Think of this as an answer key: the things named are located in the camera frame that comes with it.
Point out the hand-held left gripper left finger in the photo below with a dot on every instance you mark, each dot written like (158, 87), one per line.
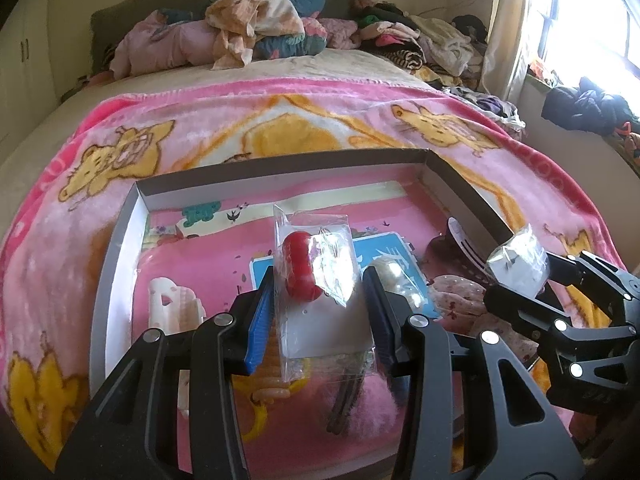
(260, 320)

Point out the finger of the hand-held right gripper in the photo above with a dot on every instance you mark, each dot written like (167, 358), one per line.
(520, 305)
(585, 270)

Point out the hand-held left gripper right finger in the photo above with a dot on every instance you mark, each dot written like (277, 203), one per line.
(375, 310)

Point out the white earring card packet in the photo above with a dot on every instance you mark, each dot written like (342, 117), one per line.
(520, 262)

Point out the red earring packet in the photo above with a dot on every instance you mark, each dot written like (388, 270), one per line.
(300, 265)

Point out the brown cardboard box pink lining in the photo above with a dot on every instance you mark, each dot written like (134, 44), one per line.
(200, 270)

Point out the white hair claw clip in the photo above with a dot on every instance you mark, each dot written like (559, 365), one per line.
(172, 305)

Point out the clear bag of pearl beads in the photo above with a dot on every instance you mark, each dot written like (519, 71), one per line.
(395, 280)

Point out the pink floral fabric pouch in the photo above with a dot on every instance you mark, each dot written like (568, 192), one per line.
(460, 300)

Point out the black hair comb clip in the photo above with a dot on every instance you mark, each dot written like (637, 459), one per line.
(345, 400)

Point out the pink pompom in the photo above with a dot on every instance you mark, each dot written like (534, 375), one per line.
(370, 410)

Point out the dark jacket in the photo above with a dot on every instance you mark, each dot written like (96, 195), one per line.
(585, 105)

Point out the dark clothes beside bed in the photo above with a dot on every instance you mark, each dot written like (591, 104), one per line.
(490, 105)

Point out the pink printed blanket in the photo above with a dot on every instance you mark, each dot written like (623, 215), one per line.
(300, 125)

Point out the bed with beige sheet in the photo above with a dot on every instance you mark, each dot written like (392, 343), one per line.
(350, 65)

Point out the cream curtain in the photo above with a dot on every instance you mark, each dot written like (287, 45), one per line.
(510, 35)

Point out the window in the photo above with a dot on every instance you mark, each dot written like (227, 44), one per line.
(590, 20)

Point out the pile of mixed clothes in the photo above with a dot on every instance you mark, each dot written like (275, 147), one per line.
(440, 40)

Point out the dark teal floral pillow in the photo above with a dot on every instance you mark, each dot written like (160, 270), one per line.
(290, 42)

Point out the small pink pillow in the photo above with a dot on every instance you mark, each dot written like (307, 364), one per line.
(345, 32)

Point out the large pink floral pillow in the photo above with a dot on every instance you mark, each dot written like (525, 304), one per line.
(170, 40)

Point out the peach floral cloth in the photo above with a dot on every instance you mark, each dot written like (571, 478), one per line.
(250, 15)

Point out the pile of clothes on bed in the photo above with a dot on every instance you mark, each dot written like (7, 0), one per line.
(130, 15)

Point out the cream wardrobe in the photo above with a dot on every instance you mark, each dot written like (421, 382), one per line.
(25, 50)

